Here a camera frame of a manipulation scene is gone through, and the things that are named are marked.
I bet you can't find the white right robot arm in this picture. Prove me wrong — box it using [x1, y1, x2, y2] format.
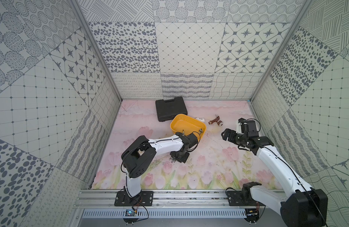
[221, 118, 328, 227]

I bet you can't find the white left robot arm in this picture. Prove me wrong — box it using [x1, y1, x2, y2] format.
[121, 131, 201, 198]

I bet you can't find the yellow plastic storage box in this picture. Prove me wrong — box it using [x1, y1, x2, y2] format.
[170, 114, 207, 139]

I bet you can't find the brown water tap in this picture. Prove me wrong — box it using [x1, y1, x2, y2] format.
[208, 114, 223, 126]

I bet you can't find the white pipe tee fitting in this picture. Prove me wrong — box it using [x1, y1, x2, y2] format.
[195, 117, 205, 123]

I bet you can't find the black plastic tool case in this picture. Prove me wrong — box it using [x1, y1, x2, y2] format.
[155, 96, 188, 122]

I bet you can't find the small green circuit board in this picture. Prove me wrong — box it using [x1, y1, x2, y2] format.
[125, 209, 137, 217]

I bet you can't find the aluminium mounting rail frame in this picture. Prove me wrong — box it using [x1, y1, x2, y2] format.
[73, 190, 286, 224]

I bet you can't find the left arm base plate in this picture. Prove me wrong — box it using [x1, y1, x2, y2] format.
[114, 191, 154, 207]

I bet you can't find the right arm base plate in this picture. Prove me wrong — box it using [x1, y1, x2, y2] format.
[225, 188, 265, 207]

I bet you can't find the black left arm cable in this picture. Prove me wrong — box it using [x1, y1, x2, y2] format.
[120, 136, 181, 196]

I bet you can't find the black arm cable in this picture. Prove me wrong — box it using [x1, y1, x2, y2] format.
[120, 136, 181, 196]
[262, 144, 328, 227]

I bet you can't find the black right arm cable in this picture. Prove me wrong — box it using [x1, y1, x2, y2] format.
[262, 144, 328, 227]

